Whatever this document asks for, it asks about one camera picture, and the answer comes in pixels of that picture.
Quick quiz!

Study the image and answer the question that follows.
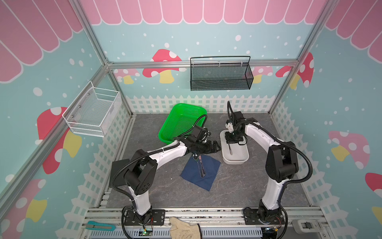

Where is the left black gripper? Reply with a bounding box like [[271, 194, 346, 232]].
[[195, 140, 222, 156]]

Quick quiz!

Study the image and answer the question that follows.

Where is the white plastic tub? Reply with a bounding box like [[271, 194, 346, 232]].
[[220, 130, 249, 165]]

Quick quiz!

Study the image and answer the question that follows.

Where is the dark blue paper napkin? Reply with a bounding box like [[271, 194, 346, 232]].
[[180, 155, 221, 191]]

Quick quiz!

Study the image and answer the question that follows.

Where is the green plastic basket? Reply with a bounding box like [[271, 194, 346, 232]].
[[158, 103, 207, 144]]

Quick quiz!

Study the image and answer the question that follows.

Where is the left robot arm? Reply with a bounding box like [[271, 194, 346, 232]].
[[109, 138, 221, 216]]

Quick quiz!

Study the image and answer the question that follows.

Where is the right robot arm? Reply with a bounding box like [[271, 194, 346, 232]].
[[220, 110, 312, 224]]

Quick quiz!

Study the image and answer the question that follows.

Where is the beige work glove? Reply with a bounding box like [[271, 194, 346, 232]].
[[169, 217, 203, 239]]

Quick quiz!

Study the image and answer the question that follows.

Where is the black flat pad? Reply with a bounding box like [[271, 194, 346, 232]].
[[109, 159, 126, 188]]

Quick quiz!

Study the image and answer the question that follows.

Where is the grey latch plate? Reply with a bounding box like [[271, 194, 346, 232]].
[[292, 219, 322, 235]]

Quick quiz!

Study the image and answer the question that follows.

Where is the black mesh wall basket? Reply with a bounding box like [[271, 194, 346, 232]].
[[190, 56, 254, 91]]

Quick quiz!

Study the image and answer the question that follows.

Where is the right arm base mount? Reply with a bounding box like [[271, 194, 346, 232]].
[[242, 207, 285, 226]]

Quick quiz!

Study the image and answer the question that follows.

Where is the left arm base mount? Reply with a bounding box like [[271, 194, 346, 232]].
[[123, 209, 166, 226]]

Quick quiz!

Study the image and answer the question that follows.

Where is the white wire wall basket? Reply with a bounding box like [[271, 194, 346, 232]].
[[62, 82, 122, 137]]

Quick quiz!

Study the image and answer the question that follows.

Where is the teal handled tool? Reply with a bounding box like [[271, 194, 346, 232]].
[[85, 221, 116, 232]]

